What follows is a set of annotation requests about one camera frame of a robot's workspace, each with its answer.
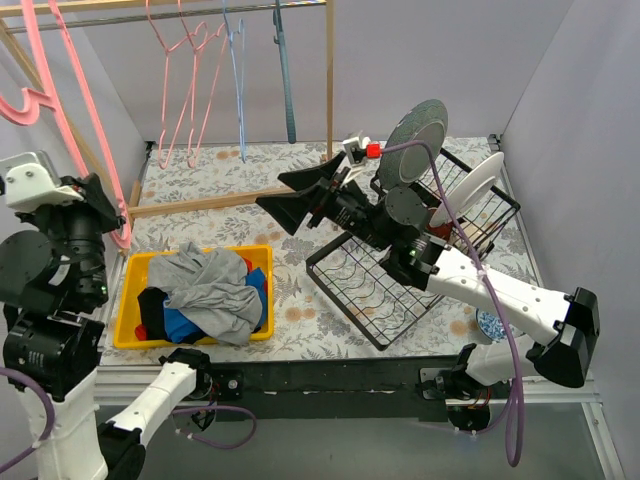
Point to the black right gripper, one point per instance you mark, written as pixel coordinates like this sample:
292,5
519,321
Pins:
322,194

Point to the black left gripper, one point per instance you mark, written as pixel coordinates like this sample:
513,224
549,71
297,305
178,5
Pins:
95,195

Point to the grey tank top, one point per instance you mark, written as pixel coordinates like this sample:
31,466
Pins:
208,288

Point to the blue tank top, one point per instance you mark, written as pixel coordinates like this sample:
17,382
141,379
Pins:
179,329

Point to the light blue hanger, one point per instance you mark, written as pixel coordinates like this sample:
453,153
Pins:
236,40

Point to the grey-blue hanger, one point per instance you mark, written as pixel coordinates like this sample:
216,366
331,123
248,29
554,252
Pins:
280,42

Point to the thin pink hanger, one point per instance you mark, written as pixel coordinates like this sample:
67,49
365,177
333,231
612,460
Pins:
170,75
208,46

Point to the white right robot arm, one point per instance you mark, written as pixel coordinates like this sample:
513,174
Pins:
550,333

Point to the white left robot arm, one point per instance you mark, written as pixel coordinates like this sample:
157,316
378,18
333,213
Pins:
53,277

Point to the wooden clothes rack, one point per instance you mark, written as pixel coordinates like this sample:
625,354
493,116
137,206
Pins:
225,201

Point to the yellow plastic tray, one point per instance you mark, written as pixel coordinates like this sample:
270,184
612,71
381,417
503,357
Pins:
136,279

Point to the floral table mat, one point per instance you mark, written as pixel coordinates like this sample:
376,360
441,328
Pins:
307,324

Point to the grey patterned plate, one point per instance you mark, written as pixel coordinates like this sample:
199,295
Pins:
426,122

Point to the red bowl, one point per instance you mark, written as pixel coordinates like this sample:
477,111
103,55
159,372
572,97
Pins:
443,231

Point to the cream bowl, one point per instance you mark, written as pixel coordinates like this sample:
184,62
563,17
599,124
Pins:
481,236

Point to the white plate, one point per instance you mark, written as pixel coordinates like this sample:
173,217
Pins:
475,184

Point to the blue white porcelain bowl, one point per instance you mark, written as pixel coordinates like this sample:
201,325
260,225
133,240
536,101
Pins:
490,325

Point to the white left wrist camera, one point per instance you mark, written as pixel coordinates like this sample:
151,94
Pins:
30,181

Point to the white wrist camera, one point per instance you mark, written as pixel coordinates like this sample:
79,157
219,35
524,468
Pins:
30,181
359,150

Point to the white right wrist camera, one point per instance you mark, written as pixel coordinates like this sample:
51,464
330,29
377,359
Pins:
359,150

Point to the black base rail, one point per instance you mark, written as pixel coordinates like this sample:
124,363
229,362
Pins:
408,387

